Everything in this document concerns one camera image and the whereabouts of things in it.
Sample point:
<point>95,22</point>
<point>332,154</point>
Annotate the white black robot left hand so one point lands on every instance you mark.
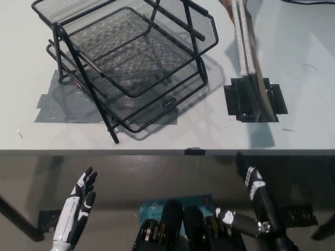
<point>69,217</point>

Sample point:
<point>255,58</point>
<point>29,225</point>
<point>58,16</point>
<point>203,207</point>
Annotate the brown spiral notebook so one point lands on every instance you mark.
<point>244,47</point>

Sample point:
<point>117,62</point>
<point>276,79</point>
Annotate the black mesh file tray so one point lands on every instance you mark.
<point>131,65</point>

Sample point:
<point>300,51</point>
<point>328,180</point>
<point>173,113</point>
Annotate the black floor tape patch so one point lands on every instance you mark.
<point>47,219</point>
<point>301,215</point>

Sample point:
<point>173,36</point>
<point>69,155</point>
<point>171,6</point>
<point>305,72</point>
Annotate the grey tape patch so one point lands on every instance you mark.
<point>52,109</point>

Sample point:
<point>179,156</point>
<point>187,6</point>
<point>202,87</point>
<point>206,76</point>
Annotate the black teal robot body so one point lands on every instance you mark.
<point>172,222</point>

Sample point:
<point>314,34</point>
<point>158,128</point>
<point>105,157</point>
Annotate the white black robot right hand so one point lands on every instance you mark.
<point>264,209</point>

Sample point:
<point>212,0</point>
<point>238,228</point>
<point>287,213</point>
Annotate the small black tape strip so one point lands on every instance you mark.
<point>195,151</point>

